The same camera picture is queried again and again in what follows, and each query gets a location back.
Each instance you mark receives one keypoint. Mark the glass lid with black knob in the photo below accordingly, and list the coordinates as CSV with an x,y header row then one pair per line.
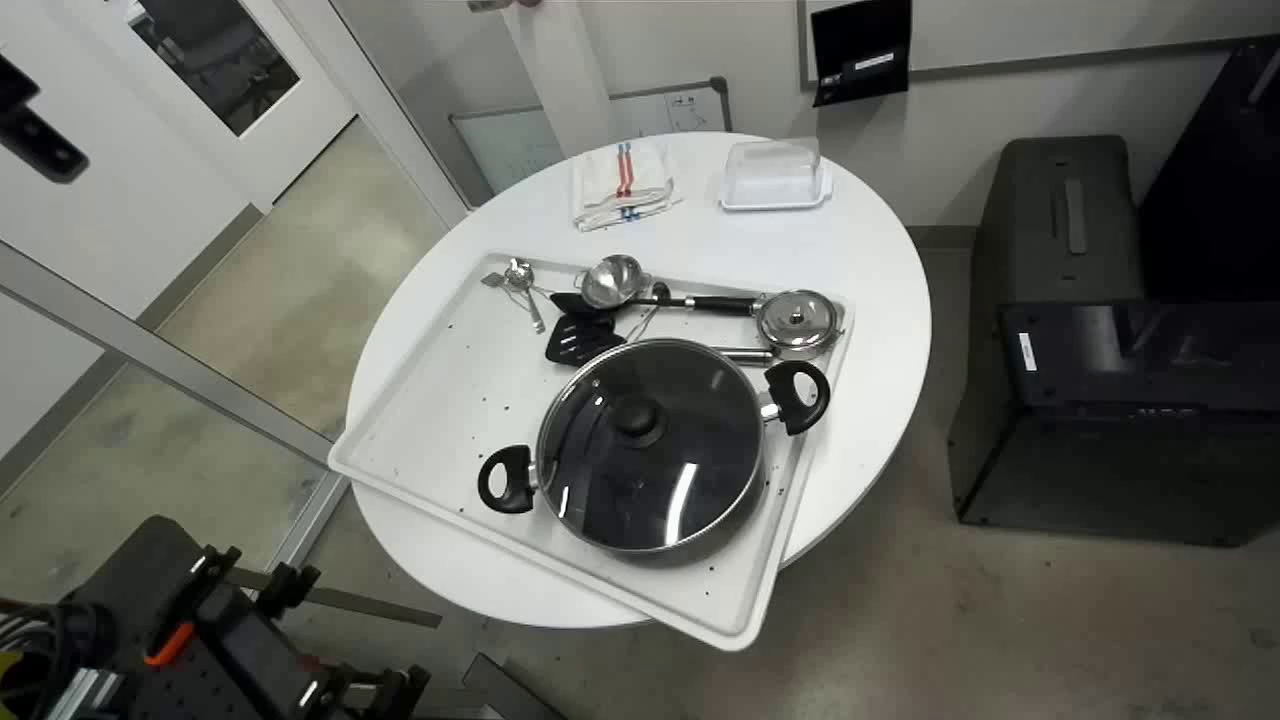
x,y
651,445

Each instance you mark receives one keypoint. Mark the small steel lid with knob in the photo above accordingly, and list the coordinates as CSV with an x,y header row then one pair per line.
x,y
796,321

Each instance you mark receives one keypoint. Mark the dark door window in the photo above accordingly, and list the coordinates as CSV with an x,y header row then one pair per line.
x,y
215,53

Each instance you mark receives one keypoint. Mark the clear plastic container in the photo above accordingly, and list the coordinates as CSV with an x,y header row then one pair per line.
x,y
773,177

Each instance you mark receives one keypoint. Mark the black storage cabinet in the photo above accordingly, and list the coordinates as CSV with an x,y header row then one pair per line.
x,y
1106,426

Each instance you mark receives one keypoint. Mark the dark tall cabinet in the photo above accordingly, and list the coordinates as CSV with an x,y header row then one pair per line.
x,y
1220,202

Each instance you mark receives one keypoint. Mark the steel spoon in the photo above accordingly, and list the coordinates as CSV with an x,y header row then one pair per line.
x,y
522,273

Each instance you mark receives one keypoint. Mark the black wall sign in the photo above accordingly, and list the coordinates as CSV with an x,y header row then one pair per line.
x,y
862,47

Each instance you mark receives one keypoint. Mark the framed white board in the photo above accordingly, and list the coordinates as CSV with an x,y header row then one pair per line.
x,y
674,109

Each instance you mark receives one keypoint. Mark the black slotted spatula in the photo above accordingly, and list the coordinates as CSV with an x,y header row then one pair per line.
x,y
574,342

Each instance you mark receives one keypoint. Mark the aluminium frame rail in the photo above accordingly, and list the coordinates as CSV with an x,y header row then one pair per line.
x,y
163,359

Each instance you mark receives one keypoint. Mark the black tool cart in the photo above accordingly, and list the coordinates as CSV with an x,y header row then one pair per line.
x,y
132,585

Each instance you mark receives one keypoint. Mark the white rectangular tray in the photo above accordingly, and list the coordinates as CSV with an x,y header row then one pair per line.
x,y
442,401

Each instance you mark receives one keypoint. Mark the frosted glass panel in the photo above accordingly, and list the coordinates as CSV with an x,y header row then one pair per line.
x,y
507,148

